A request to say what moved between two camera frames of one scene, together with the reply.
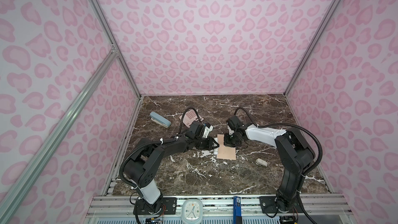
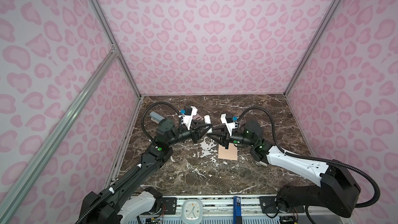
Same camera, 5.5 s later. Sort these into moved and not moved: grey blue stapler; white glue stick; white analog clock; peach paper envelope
Moved: white glue stick
Not moved: peach paper envelope; grey blue stapler; white analog clock
